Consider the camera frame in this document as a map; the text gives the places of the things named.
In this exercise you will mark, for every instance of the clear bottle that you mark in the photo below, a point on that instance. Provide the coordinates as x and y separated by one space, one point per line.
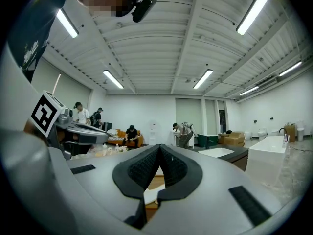
285 141

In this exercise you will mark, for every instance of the ceiling air conditioner unit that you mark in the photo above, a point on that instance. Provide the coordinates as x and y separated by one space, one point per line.
266 82

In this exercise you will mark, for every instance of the person's left forearm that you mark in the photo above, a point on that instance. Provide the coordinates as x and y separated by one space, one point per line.
33 131

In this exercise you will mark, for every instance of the orange sofa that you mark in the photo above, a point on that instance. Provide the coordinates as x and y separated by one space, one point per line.
117 139

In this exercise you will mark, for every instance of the black curved faucet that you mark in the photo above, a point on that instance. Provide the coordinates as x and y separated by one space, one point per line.
282 130

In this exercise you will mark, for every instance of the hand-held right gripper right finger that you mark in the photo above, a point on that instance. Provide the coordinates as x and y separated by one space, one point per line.
181 172

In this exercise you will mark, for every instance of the black head-worn camera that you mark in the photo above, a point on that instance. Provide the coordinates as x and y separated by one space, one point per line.
144 8

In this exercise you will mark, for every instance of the white toilet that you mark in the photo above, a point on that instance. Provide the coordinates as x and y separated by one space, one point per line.
248 135
262 134
300 131

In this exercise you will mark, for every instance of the brown wooden cabinet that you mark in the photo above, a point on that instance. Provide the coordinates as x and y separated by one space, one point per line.
291 132

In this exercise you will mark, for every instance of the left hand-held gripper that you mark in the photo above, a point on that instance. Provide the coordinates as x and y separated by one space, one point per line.
80 133

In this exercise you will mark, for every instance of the brown cardboard box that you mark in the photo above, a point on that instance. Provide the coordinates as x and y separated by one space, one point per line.
232 139

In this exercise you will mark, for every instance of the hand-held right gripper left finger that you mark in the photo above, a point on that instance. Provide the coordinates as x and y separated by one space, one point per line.
137 172

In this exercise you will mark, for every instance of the dark vanity counter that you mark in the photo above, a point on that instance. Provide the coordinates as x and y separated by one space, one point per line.
238 157

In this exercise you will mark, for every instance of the green storage bin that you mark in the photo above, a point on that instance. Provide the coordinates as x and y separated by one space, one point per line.
207 141

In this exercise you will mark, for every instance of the long ceiling light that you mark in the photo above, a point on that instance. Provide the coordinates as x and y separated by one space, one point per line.
290 68
113 79
67 23
203 79
254 10
249 90

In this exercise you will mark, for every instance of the white slipper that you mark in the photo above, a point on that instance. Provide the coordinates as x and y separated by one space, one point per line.
152 195

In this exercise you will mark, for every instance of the narrow grey window blind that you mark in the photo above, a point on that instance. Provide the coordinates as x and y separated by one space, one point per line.
210 115

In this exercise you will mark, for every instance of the white water dispenser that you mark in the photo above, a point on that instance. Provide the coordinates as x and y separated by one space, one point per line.
152 132

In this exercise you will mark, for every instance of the black box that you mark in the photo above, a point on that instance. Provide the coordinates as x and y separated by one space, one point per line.
107 126

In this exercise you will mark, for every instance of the white sink basin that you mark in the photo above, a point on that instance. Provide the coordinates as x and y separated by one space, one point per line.
215 152

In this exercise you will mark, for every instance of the person's dark printed shirt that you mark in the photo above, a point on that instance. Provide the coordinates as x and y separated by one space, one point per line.
34 26

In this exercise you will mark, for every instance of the white bathtub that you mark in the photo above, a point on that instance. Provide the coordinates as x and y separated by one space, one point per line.
264 160

